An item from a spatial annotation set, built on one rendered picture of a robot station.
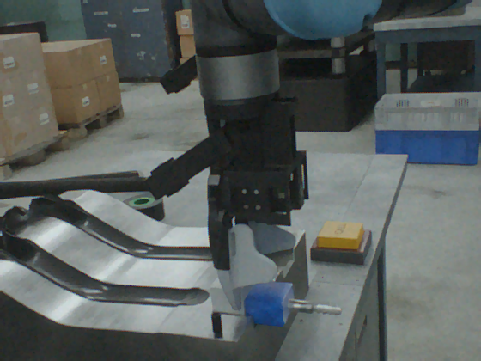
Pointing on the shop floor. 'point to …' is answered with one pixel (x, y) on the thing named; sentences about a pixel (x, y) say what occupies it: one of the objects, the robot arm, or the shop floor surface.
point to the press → (329, 79)
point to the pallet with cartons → (82, 84)
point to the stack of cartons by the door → (185, 34)
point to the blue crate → (430, 145)
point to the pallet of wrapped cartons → (26, 105)
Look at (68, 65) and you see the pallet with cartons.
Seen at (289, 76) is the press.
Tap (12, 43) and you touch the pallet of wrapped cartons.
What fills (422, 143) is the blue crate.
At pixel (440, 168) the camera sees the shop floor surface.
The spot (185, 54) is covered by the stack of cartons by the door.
